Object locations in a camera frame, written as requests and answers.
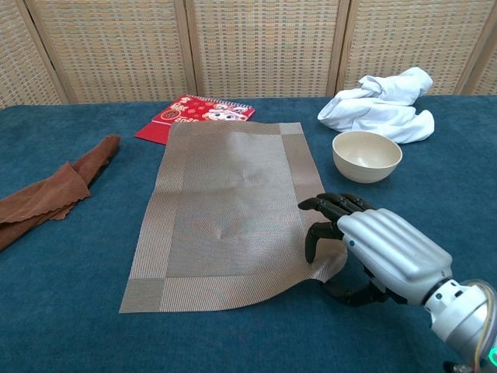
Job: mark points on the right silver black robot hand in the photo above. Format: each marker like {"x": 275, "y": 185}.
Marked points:
{"x": 396, "y": 248}

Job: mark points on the beige bowl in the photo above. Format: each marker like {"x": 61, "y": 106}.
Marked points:
{"x": 361, "y": 157}

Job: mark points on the beige woven placemat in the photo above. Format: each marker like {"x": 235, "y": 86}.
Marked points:
{"x": 233, "y": 202}

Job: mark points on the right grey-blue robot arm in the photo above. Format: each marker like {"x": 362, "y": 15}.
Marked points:
{"x": 462, "y": 314}

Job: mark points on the white crumpled cloth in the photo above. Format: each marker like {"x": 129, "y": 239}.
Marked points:
{"x": 372, "y": 112}

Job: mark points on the woven bamboo folding screen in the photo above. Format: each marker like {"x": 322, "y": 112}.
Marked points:
{"x": 264, "y": 46}

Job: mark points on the red desk calendar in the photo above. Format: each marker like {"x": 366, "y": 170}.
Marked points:
{"x": 186, "y": 112}

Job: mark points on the teal table cover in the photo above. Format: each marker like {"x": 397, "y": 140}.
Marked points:
{"x": 77, "y": 311}

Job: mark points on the brown cloth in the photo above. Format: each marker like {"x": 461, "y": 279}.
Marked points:
{"x": 39, "y": 198}

